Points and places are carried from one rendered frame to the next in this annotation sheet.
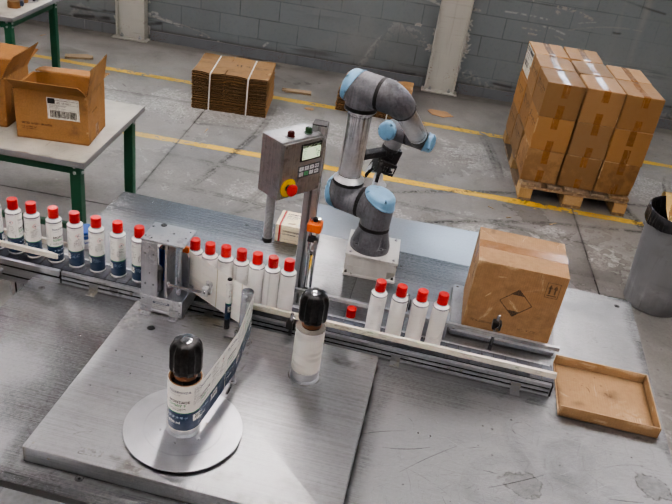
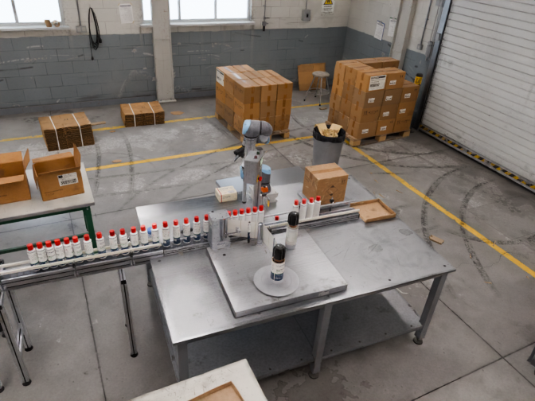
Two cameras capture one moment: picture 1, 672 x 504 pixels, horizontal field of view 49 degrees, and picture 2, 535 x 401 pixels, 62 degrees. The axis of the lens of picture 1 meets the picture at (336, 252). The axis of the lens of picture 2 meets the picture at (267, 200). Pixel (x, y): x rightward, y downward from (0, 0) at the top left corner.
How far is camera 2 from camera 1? 1.73 m
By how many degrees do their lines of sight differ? 26
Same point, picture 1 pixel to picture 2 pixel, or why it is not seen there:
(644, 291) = not seen: hidden behind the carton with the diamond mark
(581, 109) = (260, 95)
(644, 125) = (287, 95)
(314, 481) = (329, 275)
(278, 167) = (255, 171)
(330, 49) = (99, 93)
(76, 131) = (76, 187)
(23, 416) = (216, 305)
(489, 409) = (347, 230)
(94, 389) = (233, 283)
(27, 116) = (48, 188)
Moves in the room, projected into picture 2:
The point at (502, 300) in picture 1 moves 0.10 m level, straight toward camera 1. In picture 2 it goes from (327, 191) to (331, 197)
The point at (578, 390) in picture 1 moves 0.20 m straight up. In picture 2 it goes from (364, 212) to (368, 192)
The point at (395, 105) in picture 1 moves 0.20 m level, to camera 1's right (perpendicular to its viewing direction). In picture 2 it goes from (268, 130) to (290, 127)
